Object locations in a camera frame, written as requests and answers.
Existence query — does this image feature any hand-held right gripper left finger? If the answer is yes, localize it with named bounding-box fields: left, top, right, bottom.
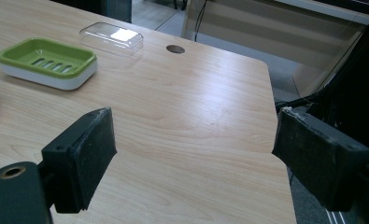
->
left=41, top=106, right=118, bottom=215

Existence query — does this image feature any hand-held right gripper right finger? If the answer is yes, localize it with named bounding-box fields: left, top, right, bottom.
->
left=271, top=106, right=369, bottom=213

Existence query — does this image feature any green and white soap dish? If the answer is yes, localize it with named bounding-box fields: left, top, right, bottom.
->
left=0, top=37, right=98, bottom=91

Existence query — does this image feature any clear plastic lid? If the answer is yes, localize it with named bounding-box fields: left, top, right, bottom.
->
left=78, top=21, right=145, bottom=57

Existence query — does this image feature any beige partition panel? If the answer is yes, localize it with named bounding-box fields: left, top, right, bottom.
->
left=181, top=0, right=369, bottom=98

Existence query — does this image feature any round cable hole cover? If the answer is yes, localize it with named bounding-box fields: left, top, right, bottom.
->
left=165, top=44, right=186, bottom=55

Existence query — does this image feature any black cable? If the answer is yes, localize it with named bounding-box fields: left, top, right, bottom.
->
left=193, top=0, right=208, bottom=43

